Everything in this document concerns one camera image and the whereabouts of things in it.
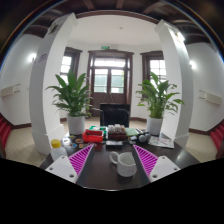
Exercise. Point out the brown wooden double door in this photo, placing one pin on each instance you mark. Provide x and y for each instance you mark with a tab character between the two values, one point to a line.
110	76

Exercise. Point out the right white pillar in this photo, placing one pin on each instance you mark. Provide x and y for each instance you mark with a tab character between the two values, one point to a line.
179	72

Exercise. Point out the white printed paper sheet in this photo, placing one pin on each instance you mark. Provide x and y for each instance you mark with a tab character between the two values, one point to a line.
161	142

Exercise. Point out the brown tray with jars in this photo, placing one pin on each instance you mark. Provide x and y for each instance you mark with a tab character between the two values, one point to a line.
117	132

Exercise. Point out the black round gadget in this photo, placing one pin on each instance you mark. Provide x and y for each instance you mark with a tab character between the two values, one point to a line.
144	137

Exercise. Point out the left potted green plant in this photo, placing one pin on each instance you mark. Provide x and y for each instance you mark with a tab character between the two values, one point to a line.
75	98

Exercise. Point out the potted green plant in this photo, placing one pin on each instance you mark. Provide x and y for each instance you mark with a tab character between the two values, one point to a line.
75	98
158	98

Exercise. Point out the clear bottle, yellow cap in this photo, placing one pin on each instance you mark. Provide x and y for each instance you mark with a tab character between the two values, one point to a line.
57	149

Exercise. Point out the gripper left finger with white magenta pad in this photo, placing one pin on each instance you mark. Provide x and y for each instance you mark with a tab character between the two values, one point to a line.
71	167

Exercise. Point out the green book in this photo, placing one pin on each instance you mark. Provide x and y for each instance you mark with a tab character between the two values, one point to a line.
131	131

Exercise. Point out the red plastic box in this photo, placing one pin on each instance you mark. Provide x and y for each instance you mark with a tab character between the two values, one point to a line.
92	136

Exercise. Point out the gripper right finger with white magenta pad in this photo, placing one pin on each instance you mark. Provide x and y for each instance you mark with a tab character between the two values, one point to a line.
155	167

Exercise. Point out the white ceramic mug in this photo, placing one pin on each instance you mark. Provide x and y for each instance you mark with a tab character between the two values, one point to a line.
126	166

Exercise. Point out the right potted green plant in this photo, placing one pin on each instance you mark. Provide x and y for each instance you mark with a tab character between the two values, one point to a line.
158	98

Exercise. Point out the black monitor screen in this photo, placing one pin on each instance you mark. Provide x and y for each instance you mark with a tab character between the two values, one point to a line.
111	114

